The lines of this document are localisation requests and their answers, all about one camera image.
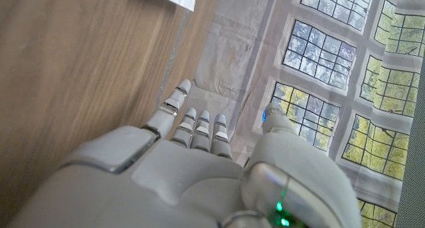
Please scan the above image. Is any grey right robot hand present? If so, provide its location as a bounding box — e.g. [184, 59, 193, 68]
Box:
[6, 78, 363, 228]

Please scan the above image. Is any printed window backdrop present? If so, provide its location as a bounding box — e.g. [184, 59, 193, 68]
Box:
[189, 0, 425, 228]

